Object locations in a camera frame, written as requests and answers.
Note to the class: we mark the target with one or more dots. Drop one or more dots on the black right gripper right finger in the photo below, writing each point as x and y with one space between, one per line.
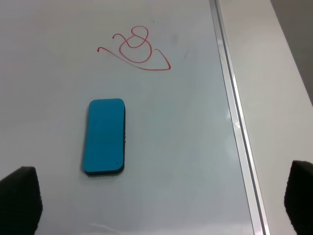
298 199

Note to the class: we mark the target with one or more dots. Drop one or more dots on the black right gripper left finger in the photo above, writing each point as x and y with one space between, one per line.
21 204

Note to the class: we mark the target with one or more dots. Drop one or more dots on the blue whiteboard eraser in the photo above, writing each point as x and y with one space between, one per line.
104 149

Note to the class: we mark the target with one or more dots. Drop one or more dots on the red marker scribble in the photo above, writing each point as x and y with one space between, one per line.
137 50

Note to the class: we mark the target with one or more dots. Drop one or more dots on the white whiteboard with aluminium frame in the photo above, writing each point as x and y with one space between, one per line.
188 167

